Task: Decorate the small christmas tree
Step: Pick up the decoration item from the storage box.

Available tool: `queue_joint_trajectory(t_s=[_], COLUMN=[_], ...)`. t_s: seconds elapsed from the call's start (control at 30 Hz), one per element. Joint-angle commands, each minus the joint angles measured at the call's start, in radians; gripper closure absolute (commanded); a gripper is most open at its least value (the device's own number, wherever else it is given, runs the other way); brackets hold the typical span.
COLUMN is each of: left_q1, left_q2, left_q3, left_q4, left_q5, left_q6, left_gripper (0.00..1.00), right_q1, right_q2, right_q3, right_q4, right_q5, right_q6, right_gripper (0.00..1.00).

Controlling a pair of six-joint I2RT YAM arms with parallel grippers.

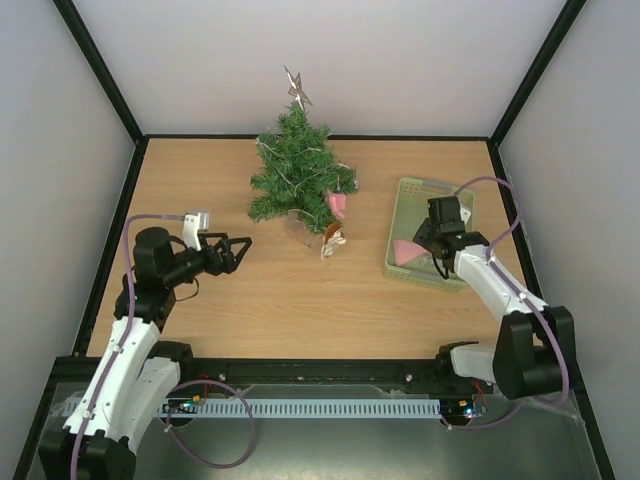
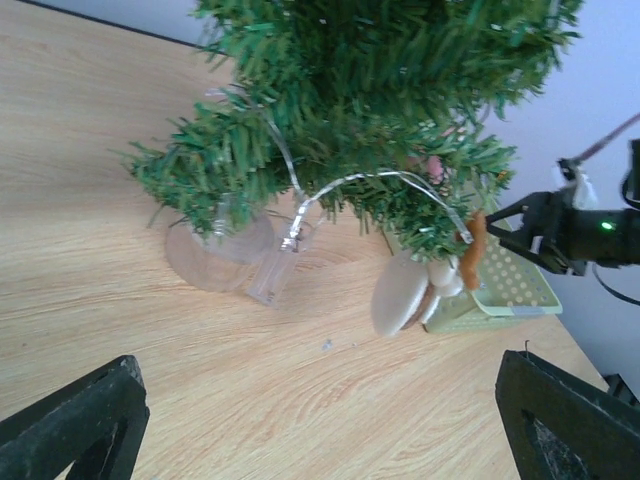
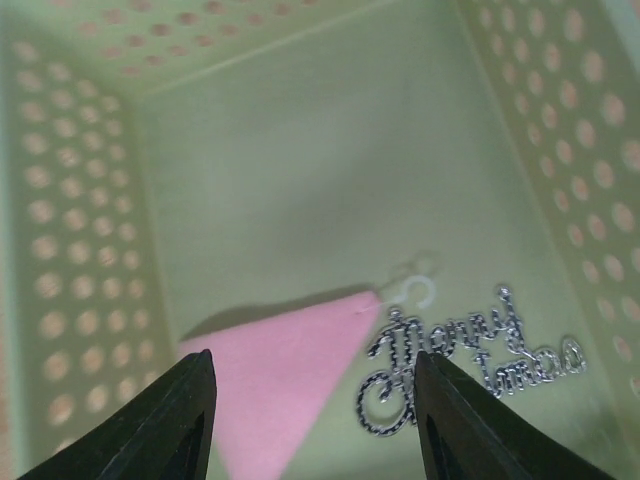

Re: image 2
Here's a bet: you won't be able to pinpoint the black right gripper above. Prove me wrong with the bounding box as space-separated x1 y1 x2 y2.
486 192 639 276

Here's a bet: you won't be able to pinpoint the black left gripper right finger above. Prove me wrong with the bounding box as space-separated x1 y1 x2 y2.
495 350 639 479

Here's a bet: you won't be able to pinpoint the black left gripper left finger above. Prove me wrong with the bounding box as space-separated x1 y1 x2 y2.
1 355 149 479

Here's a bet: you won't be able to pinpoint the green perforated plastic basket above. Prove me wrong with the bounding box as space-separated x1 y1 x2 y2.
384 194 564 335

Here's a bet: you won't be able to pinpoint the snowman ornament brown hat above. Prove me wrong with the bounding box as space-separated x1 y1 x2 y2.
370 211 488 337

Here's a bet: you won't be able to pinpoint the small green christmas tree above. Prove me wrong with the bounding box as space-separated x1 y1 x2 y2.
126 1 581 235

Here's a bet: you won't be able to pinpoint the clear led string lights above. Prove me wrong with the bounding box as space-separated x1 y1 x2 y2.
205 87 474 250

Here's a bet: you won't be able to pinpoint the pink felt bow ornament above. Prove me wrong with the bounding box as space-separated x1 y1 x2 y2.
408 127 466 184

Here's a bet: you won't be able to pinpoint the clear battery box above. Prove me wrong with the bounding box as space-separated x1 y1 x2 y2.
247 208 326 307

